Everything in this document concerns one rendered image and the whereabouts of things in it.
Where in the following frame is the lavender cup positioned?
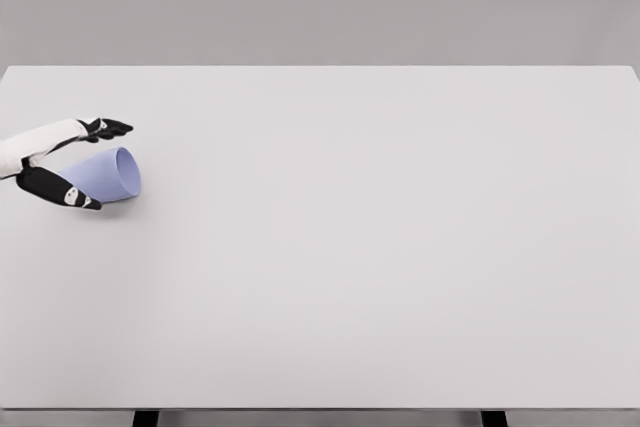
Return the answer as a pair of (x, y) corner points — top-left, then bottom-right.
(57, 146), (142, 206)

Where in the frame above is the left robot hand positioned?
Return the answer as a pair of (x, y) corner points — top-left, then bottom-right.
(0, 117), (135, 212)

